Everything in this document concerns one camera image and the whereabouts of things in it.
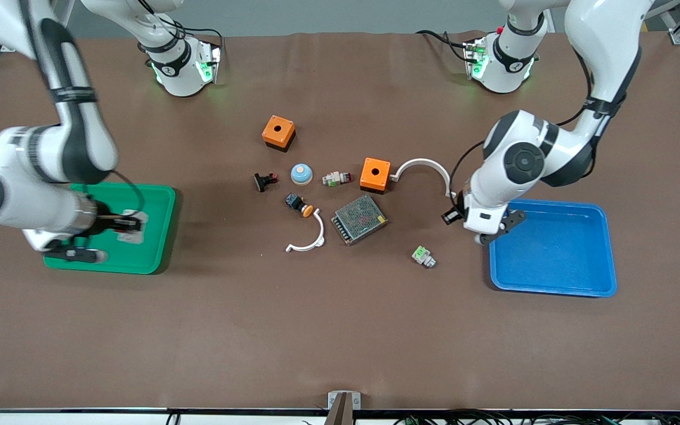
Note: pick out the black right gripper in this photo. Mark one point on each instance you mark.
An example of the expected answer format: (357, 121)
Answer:
(103, 224)

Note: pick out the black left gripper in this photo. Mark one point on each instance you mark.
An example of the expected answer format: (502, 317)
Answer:
(451, 216)

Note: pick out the small black cube part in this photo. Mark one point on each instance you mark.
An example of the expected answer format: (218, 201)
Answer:
(450, 216)

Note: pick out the white breaker with red switch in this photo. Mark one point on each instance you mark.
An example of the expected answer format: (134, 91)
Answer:
(136, 237)

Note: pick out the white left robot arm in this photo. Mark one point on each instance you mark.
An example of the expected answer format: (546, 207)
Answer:
(523, 162)

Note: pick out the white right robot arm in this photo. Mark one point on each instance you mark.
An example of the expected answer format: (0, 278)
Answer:
(21, 200)

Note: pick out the green plastic tray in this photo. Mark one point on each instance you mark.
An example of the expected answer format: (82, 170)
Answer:
(151, 254)

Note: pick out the green white terminal block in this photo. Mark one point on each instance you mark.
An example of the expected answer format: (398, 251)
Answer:
(422, 256)

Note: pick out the large white curved clamp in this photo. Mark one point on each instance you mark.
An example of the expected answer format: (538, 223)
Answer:
(422, 161)

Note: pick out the orange button box black base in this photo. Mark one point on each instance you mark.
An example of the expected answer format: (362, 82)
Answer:
(375, 172)
(278, 130)

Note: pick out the blue plastic tray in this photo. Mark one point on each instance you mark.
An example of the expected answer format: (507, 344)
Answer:
(552, 254)

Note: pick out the metal mesh power supply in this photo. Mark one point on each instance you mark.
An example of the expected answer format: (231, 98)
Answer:
(359, 219)

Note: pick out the black square push-button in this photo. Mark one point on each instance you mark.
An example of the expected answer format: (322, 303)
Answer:
(263, 182)

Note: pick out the small white curved clamp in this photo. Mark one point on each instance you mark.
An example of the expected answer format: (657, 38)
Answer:
(301, 248)

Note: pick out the blue dome buzzer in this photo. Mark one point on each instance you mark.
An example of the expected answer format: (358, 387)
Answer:
(301, 175)

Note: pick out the white green red switch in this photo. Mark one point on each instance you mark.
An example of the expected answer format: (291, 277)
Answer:
(334, 178)

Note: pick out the orange mushroom push-button switch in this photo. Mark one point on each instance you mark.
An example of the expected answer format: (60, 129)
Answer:
(296, 202)

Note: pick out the grey metal bracket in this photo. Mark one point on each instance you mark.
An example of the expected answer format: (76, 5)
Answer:
(343, 400)

